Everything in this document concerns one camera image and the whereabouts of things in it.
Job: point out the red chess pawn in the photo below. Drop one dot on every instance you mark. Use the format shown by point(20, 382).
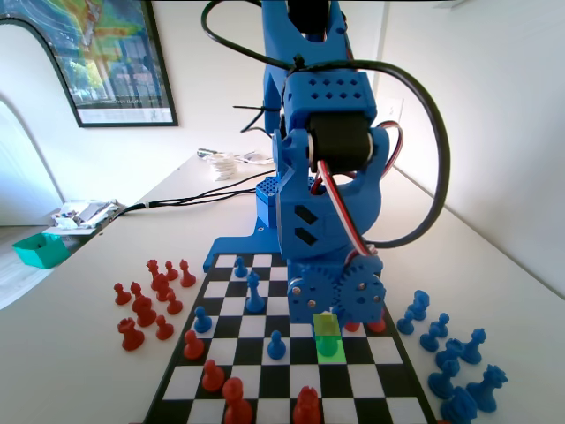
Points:
point(122, 296)
point(351, 327)
point(213, 379)
point(170, 273)
point(193, 348)
point(173, 305)
point(163, 330)
point(377, 328)

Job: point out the blue chess queen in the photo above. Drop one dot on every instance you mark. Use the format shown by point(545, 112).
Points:
point(487, 391)

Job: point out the white stacked discs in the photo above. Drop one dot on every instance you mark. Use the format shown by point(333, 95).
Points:
point(223, 168)

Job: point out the tall blue chess king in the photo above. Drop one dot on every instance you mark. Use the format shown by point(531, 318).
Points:
point(254, 300)

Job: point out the red king front piece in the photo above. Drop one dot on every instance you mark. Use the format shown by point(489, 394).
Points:
point(306, 408)

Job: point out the green plastic box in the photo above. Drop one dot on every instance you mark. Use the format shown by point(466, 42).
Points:
point(42, 252)

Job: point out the pile of papers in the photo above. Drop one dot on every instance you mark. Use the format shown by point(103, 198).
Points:
point(84, 214)

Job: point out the white light switch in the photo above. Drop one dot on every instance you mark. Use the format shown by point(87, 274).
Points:
point(396, 108)

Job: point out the black white chessboard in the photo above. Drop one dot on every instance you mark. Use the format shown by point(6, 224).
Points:
point(273, 384)

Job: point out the red chess knight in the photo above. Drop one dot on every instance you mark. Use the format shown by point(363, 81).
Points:
point(161, 288)
point(144, 312)

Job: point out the blue base plate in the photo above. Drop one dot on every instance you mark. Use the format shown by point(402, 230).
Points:
point(247, 245)

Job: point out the blue chess rook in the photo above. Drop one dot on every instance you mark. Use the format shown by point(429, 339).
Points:
point(326, 346)
point(450, 351)

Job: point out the red chess queen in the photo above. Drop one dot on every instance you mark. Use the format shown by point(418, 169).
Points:
point(153, 267)

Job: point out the white arched furniture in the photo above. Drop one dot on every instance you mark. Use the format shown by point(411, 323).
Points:
point(22, 176)

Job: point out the white door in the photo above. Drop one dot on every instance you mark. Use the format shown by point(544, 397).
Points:
point(366, 35)

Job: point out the framed map poster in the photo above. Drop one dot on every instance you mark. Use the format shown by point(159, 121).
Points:
point(110, 53)

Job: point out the silver cylinder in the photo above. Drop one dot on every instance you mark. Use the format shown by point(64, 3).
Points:
point(205, 153)

